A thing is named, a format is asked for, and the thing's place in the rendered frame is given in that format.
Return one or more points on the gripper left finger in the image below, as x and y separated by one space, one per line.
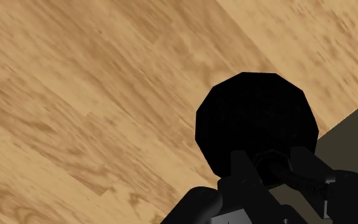
237 189

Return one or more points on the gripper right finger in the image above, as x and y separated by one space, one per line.
349 192

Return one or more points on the black round object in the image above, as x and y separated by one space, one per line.
256 121

